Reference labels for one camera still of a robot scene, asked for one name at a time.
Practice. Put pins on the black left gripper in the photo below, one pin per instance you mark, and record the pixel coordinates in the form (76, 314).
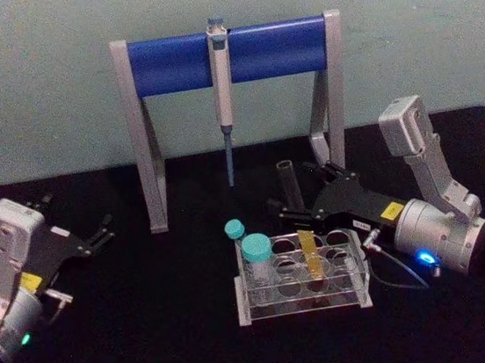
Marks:
(51, 249)

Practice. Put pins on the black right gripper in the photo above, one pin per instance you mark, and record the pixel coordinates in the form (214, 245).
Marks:
(351, 203)

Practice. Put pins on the dark tube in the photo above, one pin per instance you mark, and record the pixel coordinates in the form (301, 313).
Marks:
(291, 186)

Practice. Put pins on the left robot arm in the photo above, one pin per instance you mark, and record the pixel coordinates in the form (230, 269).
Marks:
(4, 246)

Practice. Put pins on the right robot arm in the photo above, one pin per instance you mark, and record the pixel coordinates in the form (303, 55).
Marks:
(433, 224)

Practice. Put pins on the yellow flat strip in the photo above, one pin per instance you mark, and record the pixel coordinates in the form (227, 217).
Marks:
(313, 257)

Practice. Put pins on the large tube with teal cap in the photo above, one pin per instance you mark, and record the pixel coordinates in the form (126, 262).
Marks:
(257, 250)

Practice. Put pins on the small tube with teal cap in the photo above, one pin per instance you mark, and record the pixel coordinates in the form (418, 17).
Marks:
(234, 229)

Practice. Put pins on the clear plastic tube rack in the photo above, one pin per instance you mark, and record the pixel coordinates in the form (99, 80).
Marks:
(300, 294)

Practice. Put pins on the grey pipette with blue tip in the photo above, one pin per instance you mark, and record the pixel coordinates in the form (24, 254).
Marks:
(222, 86)

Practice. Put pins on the black table cloth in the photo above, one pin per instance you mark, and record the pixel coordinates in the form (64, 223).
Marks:
(156, 342)

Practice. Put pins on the grey stand with blue bar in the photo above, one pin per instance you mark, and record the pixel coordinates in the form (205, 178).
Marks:
(262, 50)

